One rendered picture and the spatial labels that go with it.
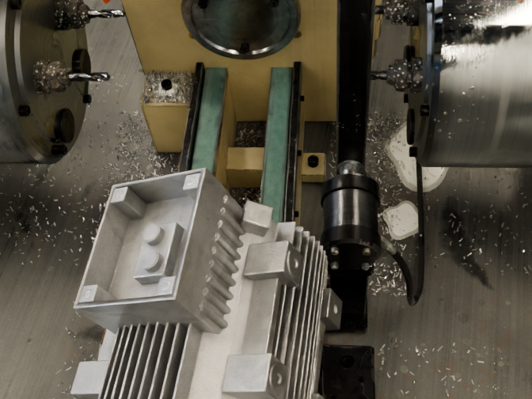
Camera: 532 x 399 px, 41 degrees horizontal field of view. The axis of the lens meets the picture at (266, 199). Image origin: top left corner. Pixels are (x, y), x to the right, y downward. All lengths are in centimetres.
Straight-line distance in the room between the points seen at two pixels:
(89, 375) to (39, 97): 33
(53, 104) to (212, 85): 22
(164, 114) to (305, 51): 21
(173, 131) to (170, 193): 39
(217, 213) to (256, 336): 11
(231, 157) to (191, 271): 44
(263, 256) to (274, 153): 30
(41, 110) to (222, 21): 25
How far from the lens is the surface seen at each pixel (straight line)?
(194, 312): 55
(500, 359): 89
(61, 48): 89
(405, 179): 100
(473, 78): 70
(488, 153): 76
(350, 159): 73
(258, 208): 61
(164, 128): 100
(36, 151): 82
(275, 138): 89
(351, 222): 67
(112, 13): 87
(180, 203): 62
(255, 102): 103
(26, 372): 94
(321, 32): 92
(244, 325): 58
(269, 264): 59
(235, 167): 96
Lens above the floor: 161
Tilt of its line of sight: 56 degrees down
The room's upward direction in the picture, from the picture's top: 8 degrees counter-clockwise
